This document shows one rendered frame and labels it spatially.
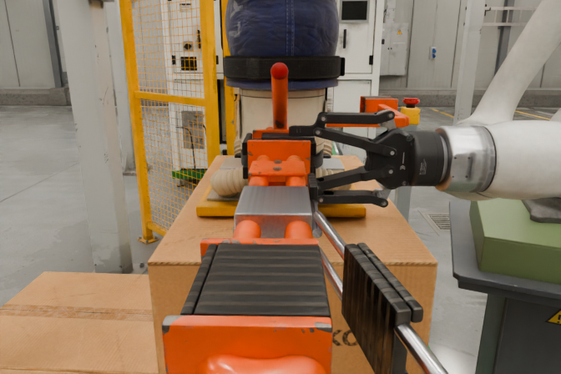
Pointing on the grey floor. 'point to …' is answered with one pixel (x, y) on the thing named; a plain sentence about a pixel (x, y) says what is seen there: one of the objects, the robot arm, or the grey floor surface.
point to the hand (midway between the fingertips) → (285, 158)
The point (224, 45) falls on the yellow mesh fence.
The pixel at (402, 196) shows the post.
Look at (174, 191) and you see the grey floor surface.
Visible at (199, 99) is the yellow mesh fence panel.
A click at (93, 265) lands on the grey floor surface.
